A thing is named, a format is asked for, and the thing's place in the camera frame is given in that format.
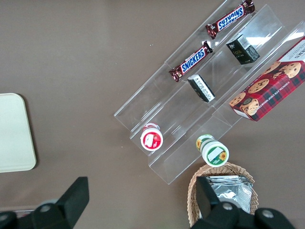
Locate silver foil packet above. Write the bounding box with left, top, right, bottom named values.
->
left=205, top=175, right=254, bottom=216

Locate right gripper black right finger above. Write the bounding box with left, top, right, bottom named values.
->
left=190, top=176, right=242, bottom=229

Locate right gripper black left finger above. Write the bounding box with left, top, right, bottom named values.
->
left=30, top=176, right=90, bottom=229

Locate green lid yogurt cup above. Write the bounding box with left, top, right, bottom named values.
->
left=195, top=134, right=230, bottom=167

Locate cream plastic tray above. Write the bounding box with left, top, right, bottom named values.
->
left=0, top=93, right=37, bottom=173

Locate clear acrylic step shelf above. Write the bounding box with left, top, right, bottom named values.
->
left=113, top=0, right=305, bottom=186

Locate red tartan cookie box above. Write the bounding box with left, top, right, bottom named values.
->
left=228, top=35, right=305, bottom=123

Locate red lid yogurt cup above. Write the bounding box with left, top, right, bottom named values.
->
left=140, top=122, right=164, bottom=152

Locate small black carton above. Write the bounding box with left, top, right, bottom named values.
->
left=225, top=33, right=261, bottom=65
left=187, top=73, right=216, bottom=104

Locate Snickers chocolate bar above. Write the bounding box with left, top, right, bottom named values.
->
left=205, top=0, right=256, bottom=40
left=169, top=41, right=214, bottom=83

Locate light wicker basket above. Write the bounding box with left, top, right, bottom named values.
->
left=187, top=162, right=259, bottom=229

